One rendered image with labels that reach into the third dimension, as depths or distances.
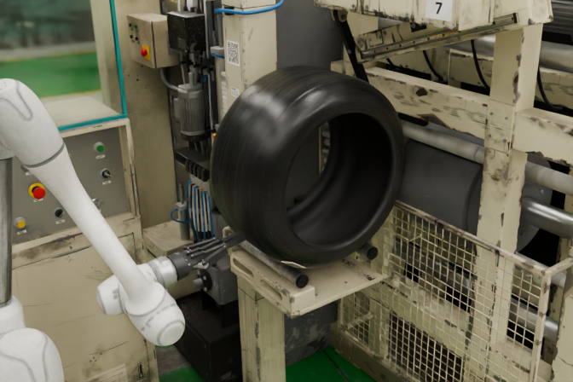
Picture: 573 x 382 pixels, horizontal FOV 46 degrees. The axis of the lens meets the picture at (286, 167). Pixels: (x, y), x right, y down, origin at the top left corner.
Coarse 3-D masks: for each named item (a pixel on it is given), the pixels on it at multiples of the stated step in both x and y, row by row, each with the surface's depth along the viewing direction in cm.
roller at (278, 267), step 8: (248, 248) 218; (256, 248) 215; (256, 256) 215; (264, 256) 211; (272, 264) 208; (280, 264) 205; (280, 272) 205; (288, 272) 202; (296, 272) 200; (288, 280) 202; (296, 280) 198; (304, 280) 199
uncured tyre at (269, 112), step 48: (240, 96) 196; (288, 96) 183; (336, 96) 185; (384, 96) 200; (240, 144) 185; (288, 144) 180; (336, 144) 229; (384, 144) 219; (240, 192) 184; (336, 192) 232; (384, 192) 210; (288, 240) 190; (336, 240) 218
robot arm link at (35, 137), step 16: (0, 80) 142; (16, 80) 142; (0, 96) 138; (16, 96) 140; (32, 96) 143; (0, 112) 139; (16, 112) 139; (32, 112) 142; (0, 128) 141; (16, 128) 140; (32, 128) 142; (48, 128) 145; (0, 144) 147; (16, 144) 143; (32, 144) 143; (48, 144) 145; (32, 160) 146
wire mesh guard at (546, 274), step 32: (384, 224) 236; (448, 224) 210; (480, 256) 202; (512, 256) 191; (544, 288) 184; (352, 320) 267; (416, 320) 233; (544, 320) 188; (448, 352) 224; (512, 352) 200
